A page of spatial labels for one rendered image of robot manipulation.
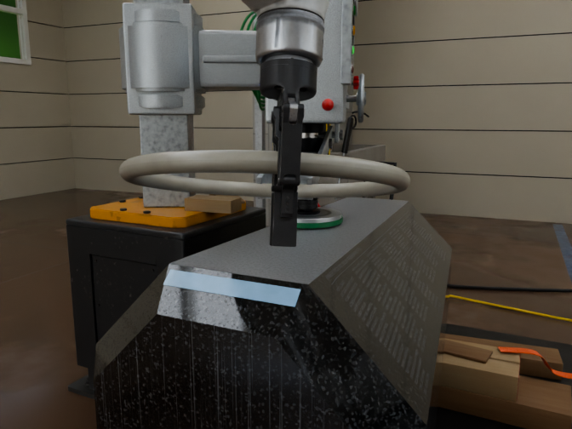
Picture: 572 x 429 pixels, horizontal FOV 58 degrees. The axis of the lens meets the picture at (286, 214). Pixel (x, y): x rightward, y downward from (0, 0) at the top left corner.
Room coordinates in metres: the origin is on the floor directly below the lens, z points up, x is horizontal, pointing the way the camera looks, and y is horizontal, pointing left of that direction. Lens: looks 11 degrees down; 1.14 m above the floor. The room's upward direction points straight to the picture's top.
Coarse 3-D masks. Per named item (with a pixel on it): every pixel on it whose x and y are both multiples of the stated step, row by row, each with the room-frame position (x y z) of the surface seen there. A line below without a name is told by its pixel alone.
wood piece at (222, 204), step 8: (192, 200) 1.98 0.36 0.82; (200, 200) 1.97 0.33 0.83; (208, 200) 1.96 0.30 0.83; (216, 200) 1.95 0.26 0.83; (224, 200) 1.94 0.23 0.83; (232, 200) 1.95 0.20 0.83; (240, 200) 2.01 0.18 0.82; (192, 208) 1.98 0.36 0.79; (200, 208) 1.97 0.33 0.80; (208, 208) 1.96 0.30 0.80; (216, 208) 1.95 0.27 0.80; (224, 208) 1.94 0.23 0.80; (232, 208) 1.95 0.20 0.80; (240, 208) 2.01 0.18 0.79
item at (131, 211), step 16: (96, 208) 2.06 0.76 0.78; (112, 208) 2.06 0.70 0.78; (128, 208) 2.06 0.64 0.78; (144, 208) 2.06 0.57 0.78; (160, 208) 2.06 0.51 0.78; (176, 208) 2.06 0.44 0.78; (144, 224) 1.92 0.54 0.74; (160, 224) 1.88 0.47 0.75; (176, 224) 1.86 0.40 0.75; (192, 224) 1.90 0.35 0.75
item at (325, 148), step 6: (330, 126) 1.76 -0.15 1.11; (324, 132) 1.74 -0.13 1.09; (330, 132) 1.68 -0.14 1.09; (342, 132) 1.73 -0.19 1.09; (324, 138) 1.55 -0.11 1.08; (330, 138) 1.68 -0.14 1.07; (342, 138) 1.74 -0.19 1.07; (324, 144) 1.46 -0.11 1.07; (330, 144) 1.58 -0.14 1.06; (324, 150) 1.43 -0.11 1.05; (264, 174) 1.14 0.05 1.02; (270, 174) 1.22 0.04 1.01; (258, 180) 1.12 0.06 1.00; (264, 180) 1.14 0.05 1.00; (270, 180) 1.22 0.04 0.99; (300, 180) 1.24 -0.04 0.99; (306, 180) 1.24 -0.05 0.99; (312, 180) 1.10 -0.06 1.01; (318, 180) 1.25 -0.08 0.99; (258, 198) 1.12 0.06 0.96; (270, 198) 1.12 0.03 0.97; (300, 198) 1.11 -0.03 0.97; (306, 198) 1.11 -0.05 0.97; (312, 198) 1.11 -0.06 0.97
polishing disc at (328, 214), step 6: (324, 210) 1.58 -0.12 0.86; (330, 210) 1.58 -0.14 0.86; (336, 210) 1.58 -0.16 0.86; (300, 216) 1.49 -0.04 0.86; (306, 216) 1.49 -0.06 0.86; (312, 216) 1.49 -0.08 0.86; (318, 216) 1.49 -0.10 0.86; (324, 216) 1.49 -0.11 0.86; (330, 216) 1.49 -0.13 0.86; (336, 216) 1.49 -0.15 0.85; (300, 222) 1.45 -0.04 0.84; (306, 222) 1.45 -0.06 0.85; (312, 222) 1.45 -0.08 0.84; (318, 222) 1.45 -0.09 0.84
